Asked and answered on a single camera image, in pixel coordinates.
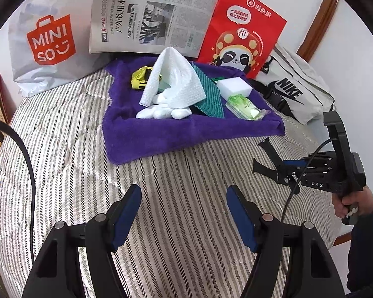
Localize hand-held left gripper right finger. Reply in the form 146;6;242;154
226;185;345;298

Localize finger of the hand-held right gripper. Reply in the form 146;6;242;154
257;137;285;170
253;158;288;184

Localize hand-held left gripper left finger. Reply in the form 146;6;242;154
22;184;142;298

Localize green tissue pack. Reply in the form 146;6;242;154
226;96;268;121

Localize white sponge block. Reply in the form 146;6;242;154
216;76;253;100

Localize teal cloth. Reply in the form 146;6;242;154
191;62;226;119

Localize purple towel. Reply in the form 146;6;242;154
102;56;285;166

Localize white paper towel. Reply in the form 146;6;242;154
139;47;207;108

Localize person's right forearm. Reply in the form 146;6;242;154
346;202;373;295

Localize person's right hand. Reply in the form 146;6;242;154
332;186;373;221

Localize white waist bag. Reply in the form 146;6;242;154
253;42;335;125

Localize red panda print paper bag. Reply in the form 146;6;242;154
196;0;287;79

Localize yellow black tool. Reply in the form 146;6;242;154
131;66;154;89

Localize white plastic shopping bag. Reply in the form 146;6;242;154
8;0;112;97

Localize folded newspaper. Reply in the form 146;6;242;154
89;0;221;58

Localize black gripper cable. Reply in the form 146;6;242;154
0;117;38;263
280;138;334;224

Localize wooden bed frame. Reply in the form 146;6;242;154
298;0;341;66

